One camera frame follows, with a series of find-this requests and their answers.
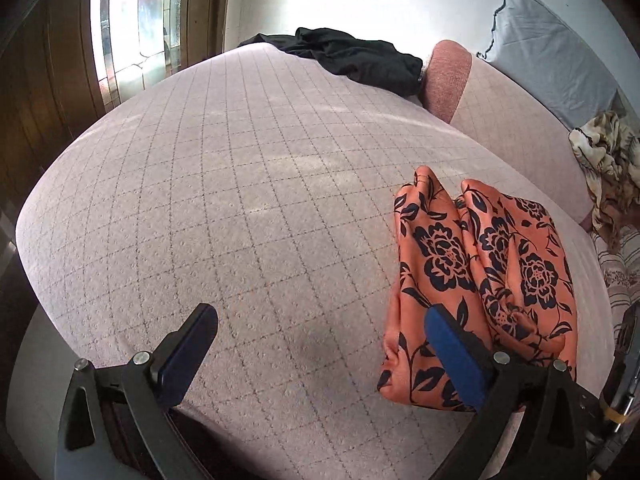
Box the orange floral blouse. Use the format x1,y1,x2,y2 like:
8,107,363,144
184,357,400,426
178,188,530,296
378,166,578,411

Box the black clothes pile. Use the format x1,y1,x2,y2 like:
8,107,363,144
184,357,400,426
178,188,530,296
240,27,423,98

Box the striped floral bedsheet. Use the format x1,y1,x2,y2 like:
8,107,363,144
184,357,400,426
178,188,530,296
591,226,640,337

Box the brown cream floral blanket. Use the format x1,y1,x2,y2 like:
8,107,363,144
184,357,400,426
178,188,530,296
568,110,639,252

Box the pink quilted bedspread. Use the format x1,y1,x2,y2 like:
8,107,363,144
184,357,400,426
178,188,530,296
16,44,614,479

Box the pink quilted headboard cushion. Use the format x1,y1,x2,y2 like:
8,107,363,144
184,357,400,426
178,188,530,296
419,40,592,230

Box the grey pillow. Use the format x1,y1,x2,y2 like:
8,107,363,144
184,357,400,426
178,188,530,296
477,0,639,129

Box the stained glass wooden door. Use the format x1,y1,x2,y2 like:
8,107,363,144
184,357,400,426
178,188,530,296
1,0,228,246

